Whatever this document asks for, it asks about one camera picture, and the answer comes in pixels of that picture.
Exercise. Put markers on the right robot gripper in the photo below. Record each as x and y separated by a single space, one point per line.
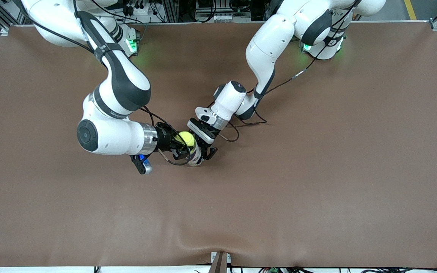
164 137

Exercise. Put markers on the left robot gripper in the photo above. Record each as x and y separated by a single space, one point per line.
208 145

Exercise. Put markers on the yellow tennis ball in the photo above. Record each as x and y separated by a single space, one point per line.
186 139

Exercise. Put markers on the clear Wilson tennis ball can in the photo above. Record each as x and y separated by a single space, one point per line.
195 159

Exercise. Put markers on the brown table cover mat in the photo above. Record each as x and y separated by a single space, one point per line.
218 208

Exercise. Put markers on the white electrical terminal block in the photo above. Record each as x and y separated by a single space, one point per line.
223 17

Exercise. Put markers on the white power strip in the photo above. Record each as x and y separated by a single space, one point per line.
139 9

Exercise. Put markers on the small green connector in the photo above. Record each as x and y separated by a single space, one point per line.
273 270

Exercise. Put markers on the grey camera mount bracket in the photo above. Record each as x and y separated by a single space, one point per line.
220 261

